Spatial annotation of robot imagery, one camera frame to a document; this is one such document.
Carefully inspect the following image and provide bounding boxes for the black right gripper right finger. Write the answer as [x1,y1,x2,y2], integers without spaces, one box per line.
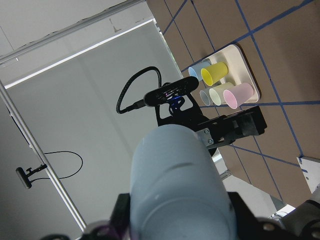
[227,191,257,223]

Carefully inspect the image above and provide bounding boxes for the yellow cup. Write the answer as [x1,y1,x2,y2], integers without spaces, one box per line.
[200,62,229,86]

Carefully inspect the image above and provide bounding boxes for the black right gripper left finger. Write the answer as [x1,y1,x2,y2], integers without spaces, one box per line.
[110,193,131,225]

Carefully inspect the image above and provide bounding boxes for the pink cup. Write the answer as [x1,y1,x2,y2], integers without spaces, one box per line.
[223,82,254,109]

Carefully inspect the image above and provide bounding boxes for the black braided camera cable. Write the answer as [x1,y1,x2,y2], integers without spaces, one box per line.
[115,66,163,115]

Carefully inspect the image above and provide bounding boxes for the cream white cup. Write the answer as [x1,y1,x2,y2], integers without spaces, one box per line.
[209,82,234,106]

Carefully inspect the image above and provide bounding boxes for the light blue cup on tray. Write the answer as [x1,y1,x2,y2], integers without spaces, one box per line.
[188,61,211,82]

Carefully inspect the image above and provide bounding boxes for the cream plastic tray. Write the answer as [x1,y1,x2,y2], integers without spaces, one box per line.
[201,44,261,104]

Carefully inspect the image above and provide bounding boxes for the light blue cup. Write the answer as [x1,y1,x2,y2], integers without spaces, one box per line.
[130,124,237,240]
[188,61,211,82]

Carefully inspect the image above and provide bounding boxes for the grey cup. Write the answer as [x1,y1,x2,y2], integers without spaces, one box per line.
[199,88,212,106]

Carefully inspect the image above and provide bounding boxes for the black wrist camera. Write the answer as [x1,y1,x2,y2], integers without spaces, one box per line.
[143,76,199,107]

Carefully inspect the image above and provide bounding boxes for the overhead black camera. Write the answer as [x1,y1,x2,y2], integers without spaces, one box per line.
[15,164,48,189]

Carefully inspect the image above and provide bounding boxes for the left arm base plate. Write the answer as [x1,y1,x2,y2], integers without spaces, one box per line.
[297,156,320,193]

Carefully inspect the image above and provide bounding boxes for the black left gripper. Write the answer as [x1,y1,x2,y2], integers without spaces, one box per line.
[155,94,267,150]

